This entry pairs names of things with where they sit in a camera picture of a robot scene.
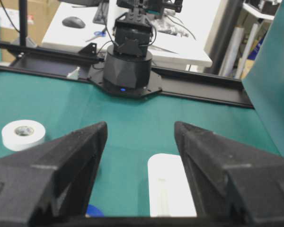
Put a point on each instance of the blue tape roll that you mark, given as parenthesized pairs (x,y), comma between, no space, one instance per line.
(93,211)

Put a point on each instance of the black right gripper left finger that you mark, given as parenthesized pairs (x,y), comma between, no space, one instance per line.
(51,180)

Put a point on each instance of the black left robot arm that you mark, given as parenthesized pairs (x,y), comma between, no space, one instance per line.
(127,67)

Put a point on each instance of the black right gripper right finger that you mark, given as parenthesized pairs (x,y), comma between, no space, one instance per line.
(231,179)

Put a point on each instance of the blue handled scissors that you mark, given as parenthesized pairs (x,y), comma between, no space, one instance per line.
(97,34)

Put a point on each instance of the white plastic case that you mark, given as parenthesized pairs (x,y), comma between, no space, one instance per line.
(169,191)

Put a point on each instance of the white desk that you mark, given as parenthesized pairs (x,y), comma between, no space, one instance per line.
(166,48)

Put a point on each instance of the white tape roll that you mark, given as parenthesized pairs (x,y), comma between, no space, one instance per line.
(22,134)

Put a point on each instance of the black aluminium frame rail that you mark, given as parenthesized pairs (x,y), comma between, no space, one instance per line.
(58,64)

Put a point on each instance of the black computer mouse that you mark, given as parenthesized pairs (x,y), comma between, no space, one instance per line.
(73,22)

